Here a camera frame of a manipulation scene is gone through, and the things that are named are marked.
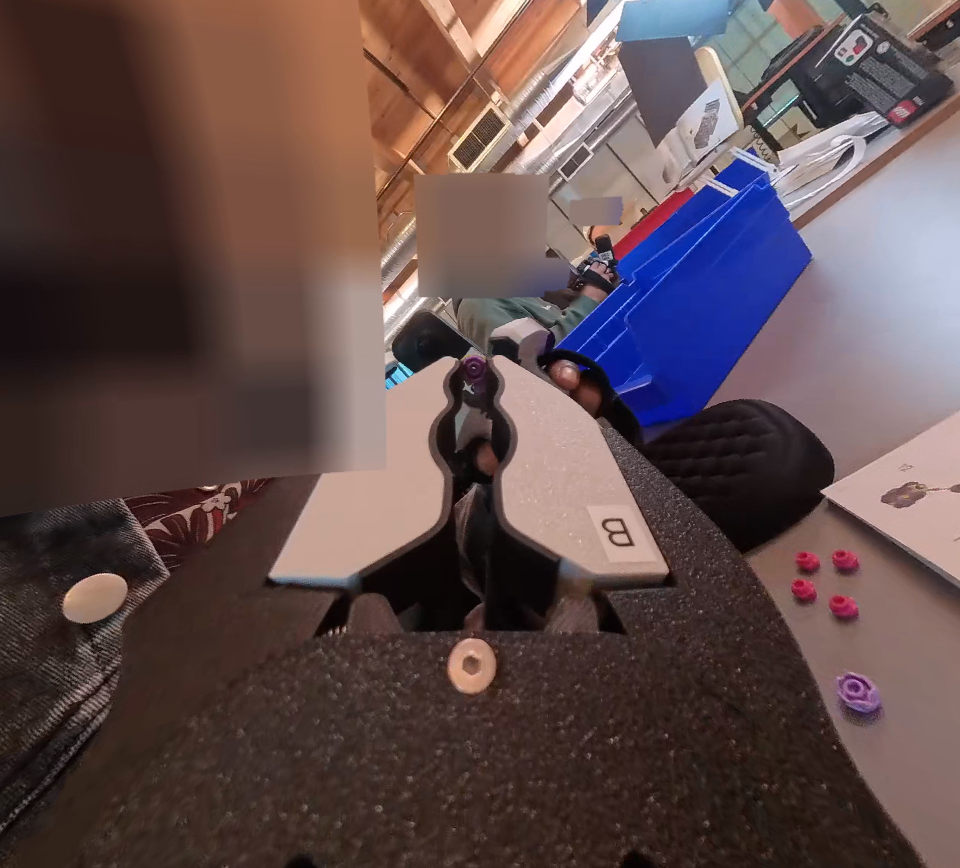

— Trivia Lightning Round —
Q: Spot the grey desk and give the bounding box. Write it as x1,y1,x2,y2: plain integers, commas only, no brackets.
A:
701,107,960,868

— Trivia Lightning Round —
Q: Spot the printed shirt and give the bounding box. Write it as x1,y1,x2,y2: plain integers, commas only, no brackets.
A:
123,478,273,571

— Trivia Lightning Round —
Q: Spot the ceiling air vent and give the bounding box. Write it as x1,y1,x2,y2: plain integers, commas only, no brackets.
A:
447,102,513,172

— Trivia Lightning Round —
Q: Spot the lilac flower brick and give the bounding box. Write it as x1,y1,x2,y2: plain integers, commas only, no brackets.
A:
836,671,884,716

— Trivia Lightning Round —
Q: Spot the building instruction booklet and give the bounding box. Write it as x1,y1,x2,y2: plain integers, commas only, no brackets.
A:
820,411,960,589

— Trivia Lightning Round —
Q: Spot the blue plastic bin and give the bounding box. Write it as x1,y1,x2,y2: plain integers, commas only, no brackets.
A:
558,182,813,428
615,156,777,269

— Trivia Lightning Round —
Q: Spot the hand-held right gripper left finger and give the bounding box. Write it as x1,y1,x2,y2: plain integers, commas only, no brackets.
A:
268,357,462,592

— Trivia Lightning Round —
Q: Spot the black toy set box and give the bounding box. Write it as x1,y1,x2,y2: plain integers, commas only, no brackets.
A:
793,13,956,129

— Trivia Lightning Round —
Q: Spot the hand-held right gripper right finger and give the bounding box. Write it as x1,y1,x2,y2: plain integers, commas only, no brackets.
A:
489,354,670,590

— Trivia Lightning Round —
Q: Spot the white plastic bag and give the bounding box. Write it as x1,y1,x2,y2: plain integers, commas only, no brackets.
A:
756,111,895,211

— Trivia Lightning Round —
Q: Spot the person's left hand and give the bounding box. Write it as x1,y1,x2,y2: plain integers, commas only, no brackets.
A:
551,360,605,413

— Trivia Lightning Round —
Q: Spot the red plastic bin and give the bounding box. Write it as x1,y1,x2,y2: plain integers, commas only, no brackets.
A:
633,186,704,248

